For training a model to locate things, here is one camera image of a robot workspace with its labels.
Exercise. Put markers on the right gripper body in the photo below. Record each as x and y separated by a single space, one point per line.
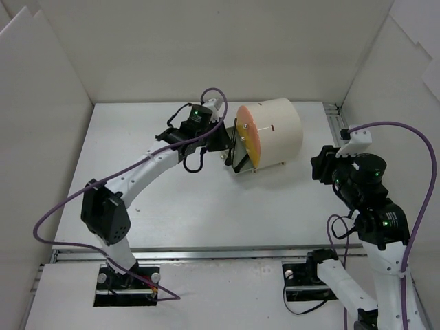
321 163

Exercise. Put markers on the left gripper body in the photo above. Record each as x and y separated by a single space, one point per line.
232 144

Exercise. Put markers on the orange drawer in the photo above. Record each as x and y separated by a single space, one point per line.
245 123

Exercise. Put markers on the yellow drawer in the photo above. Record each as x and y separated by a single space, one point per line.
252 145

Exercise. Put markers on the grey green bottom drawer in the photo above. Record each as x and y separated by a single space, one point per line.
237 157

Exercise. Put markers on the cream round drawer organizer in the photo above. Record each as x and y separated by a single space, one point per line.
279 128

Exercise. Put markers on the black brush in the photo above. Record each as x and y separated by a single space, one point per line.
232 144
241 164

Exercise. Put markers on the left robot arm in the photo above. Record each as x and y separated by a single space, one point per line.
104 207

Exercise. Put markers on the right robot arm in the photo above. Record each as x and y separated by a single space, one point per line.
382 227

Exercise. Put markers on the aluminium rail frame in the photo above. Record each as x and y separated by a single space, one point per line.
211 215

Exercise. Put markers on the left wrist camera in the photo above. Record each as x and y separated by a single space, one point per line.
213 104

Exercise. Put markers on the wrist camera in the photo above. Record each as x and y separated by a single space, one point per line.
355 143
213 104

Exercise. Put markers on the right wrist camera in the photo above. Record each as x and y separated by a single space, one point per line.
355 143

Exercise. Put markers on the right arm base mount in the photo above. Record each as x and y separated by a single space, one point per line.
301 282

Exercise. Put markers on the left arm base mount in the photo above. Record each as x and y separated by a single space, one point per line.
116 290

